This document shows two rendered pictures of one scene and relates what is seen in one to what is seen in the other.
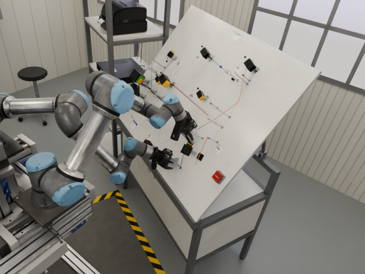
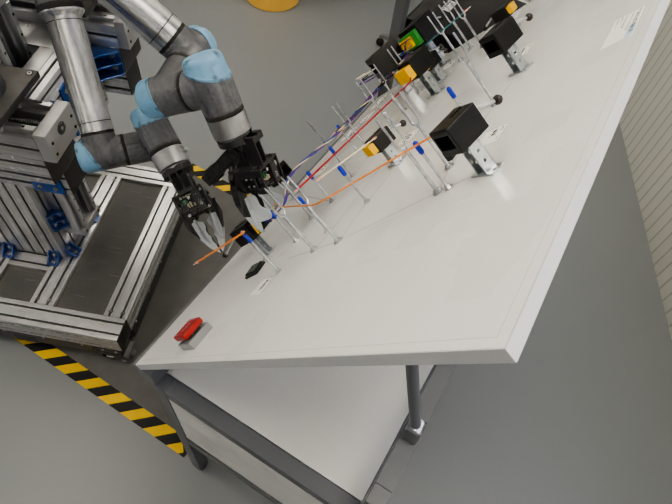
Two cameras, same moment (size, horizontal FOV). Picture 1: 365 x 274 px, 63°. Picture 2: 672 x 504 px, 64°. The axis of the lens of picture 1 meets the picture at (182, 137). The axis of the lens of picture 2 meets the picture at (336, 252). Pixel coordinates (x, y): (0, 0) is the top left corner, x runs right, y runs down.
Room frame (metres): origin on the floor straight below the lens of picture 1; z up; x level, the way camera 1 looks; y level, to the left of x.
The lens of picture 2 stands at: (1.18, -0.73, 2.06)
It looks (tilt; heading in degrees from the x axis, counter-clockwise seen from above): 54 degrees down; 59
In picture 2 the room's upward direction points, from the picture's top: 9 degrees clockwise
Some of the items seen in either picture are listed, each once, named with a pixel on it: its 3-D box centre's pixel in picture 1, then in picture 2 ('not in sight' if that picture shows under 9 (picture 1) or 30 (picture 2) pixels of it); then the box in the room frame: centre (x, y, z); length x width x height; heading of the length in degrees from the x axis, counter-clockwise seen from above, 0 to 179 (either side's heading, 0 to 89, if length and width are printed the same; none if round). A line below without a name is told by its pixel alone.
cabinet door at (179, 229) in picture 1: (169, 210); not in sight; (1.33, 0.02, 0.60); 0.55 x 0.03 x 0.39; 36
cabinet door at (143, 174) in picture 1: (136, 161); not in sight; (1.78, 0.34, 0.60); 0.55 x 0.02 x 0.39; 36
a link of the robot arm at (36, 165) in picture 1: (44, 170); not in sight; (0.87, 0.55, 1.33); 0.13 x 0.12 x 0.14; 56
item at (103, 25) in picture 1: (123, 16); not in sight; (2.30, 0.56, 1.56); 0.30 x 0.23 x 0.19; 127
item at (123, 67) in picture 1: (121, 71); (469, 20); (2.33, 0.58, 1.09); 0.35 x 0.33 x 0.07; 36
